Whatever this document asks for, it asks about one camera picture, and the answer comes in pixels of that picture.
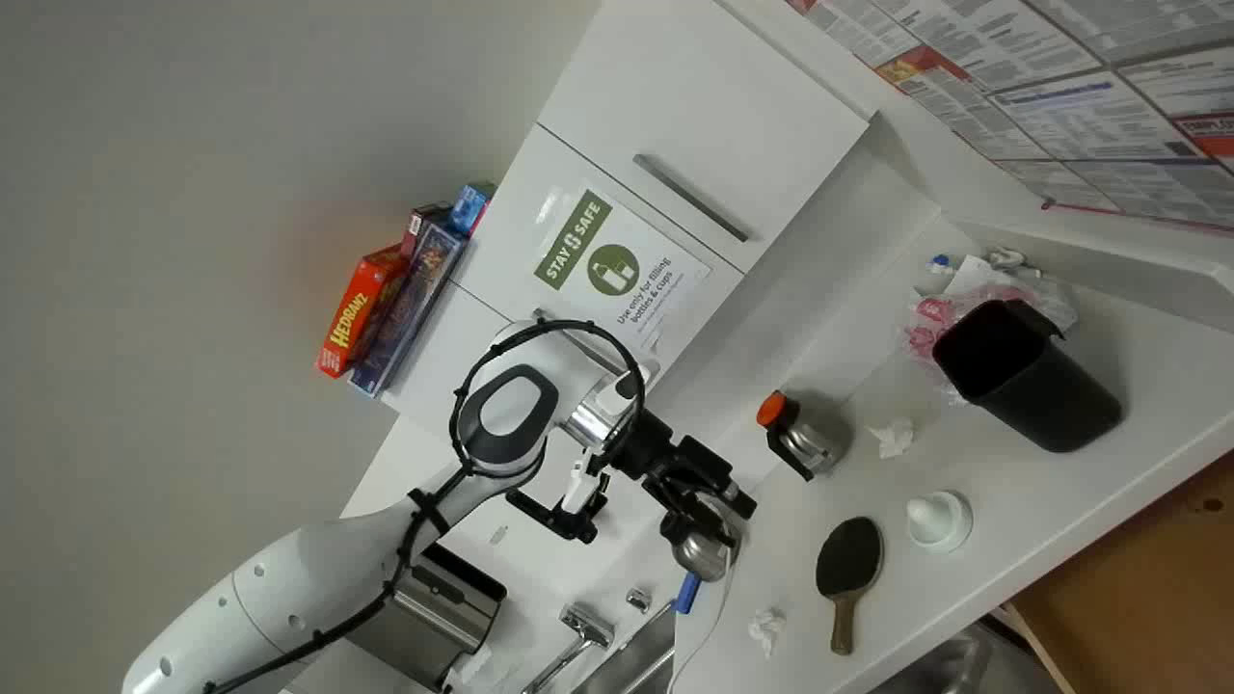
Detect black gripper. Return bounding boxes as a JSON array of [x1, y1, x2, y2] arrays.
[[612, 411, 761, 539]]

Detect white drawer with metal handle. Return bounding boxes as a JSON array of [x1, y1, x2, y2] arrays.
[[521, 599, 688, 694]]

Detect steel carafe with black lid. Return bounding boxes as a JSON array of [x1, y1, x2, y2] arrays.
[[663, 513, 743, 587]]

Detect steel carafe with orange lid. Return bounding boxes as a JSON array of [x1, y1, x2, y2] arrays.
[[753, 390, 855, 486]]

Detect small white plastic piece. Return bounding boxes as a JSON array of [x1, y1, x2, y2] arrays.
[[743, 606, 790, 653]]

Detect crumpled white paper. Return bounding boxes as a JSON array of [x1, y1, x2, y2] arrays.
[[868, 414, 923, 463]]

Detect green stay safe sign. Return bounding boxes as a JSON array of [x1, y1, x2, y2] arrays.
[[530, 186, 712, 368]]

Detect steel paper towel dispenser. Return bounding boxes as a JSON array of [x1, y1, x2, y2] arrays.
[[344, 544, 513, 694]]

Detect white cabinet door with sign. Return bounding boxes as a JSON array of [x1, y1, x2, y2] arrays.
[[455, 125, 749, 400]]

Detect black waste bin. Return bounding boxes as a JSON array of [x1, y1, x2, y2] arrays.
[[929, 297, 1125, 456]]

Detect dark blue foil box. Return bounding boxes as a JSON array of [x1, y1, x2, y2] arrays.
[[346, 204, 469, 400]]

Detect light blue box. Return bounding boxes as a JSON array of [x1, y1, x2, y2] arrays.
[[445, 182, 497, 243]]

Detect white paper packets pile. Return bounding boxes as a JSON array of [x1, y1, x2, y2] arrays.
[[941, 246, 1078, 335]]

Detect orange cardboard box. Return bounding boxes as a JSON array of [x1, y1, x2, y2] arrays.
[[314, 243, 418, 384]]

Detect white cabinet door plain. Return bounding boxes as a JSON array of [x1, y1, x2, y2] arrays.
[[535, 0, 875, 273]]

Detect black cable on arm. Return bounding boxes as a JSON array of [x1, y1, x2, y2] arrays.
[[203, 318, 650, 694]]

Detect long metal cabinet handle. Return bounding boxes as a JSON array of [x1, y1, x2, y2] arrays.
[[630, 151, 757, 246]]

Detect wall poster with red header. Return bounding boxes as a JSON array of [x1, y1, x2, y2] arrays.
[[875, 42, 1117, 218]]

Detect wall poster with blue header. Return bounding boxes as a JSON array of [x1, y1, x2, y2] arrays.
[[994, 42, 1234, 241]]

